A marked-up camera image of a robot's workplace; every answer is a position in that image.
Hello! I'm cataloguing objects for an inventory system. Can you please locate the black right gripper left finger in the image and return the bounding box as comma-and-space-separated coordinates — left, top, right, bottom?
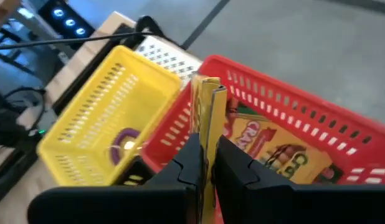
27, 133, 204, 224

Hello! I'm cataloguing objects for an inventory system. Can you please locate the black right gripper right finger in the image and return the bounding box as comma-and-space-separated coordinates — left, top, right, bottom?
212, 135, 385, 224

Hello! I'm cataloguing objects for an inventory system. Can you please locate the Crayola crayon box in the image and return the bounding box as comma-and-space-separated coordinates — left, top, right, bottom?
223, 99, 345, 186
189, 74, 228, 224

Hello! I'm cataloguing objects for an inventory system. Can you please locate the purple coil keychain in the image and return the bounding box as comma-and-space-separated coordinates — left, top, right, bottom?
108, 127, 143, 166

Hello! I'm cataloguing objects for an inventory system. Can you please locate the yellow plastic basket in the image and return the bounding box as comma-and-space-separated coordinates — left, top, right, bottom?
36, 45, 183, 187

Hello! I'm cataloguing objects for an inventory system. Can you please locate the red plastic basket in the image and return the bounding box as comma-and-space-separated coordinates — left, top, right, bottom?
141, 54, 385, 187

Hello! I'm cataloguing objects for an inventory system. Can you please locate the white metal shelf riser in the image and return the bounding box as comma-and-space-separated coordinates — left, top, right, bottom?
133, 35, 203, 91

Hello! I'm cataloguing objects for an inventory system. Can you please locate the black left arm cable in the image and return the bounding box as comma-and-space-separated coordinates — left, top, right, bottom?
0, 30, 156, 50

